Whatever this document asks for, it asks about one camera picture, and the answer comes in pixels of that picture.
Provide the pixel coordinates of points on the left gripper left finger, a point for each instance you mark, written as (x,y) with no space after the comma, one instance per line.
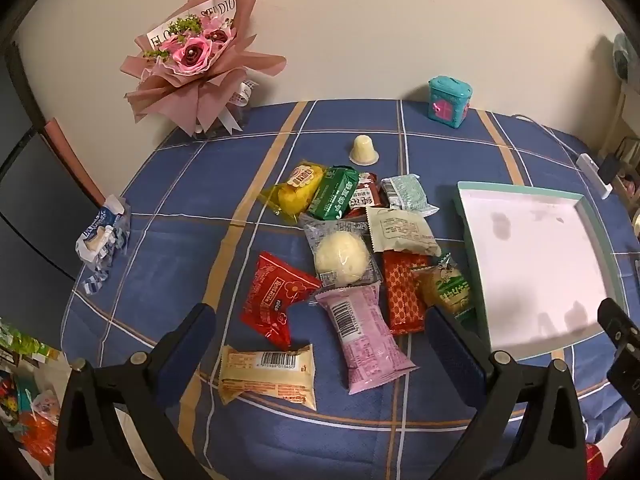
(90,443)

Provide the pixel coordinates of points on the teal toy house box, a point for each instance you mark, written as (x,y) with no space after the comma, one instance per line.
(449,100)

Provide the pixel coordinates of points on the colourful clutter on floor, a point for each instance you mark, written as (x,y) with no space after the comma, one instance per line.
(28,412)

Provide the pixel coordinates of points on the mint green snack packet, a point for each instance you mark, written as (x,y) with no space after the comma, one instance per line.
(406,193)

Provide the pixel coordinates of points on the crumpled blue white wrapper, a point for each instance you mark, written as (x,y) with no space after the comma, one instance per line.
(105,238)

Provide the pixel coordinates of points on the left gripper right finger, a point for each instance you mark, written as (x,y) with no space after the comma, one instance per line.
(527,423)

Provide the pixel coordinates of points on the pink flower bouquet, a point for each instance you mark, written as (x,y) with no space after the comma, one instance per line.
(193,68)

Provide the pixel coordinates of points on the teal rimmed white tray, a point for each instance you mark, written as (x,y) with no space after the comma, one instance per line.
(541,263)

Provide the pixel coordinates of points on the brown milk biscuit packet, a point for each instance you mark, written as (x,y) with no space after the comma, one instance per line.
(367,194)

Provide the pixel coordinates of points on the yellow snack packet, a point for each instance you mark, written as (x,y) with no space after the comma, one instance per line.
(292,197)

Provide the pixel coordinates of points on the beige barcode cake packet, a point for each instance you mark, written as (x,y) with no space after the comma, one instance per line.
(284,375)

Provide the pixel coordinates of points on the orange red patterned packet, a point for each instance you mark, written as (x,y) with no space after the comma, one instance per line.
(405,307)

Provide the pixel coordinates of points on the black power adapter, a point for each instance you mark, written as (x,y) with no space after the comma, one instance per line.
(609,168)

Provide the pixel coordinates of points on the cream paper snack packet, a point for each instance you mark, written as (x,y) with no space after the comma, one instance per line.
(396,230)

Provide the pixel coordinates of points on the red flower snack packet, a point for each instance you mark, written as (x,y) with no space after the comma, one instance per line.
(276,286)

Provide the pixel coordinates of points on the green striped candy packet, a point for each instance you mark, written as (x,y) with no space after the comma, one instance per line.
(443,285)

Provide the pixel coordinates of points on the clear round bun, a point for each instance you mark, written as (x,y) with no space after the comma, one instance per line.
(342,252)

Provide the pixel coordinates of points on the pink snack packet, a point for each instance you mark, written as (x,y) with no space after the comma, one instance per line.
(371,354)

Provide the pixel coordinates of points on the small pudding cup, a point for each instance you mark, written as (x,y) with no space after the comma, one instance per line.
(363,152)

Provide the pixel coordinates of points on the black cabinet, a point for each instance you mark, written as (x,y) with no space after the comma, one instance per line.
(43,210)

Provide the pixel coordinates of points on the white power strip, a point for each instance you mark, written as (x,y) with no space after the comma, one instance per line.
(591,170)

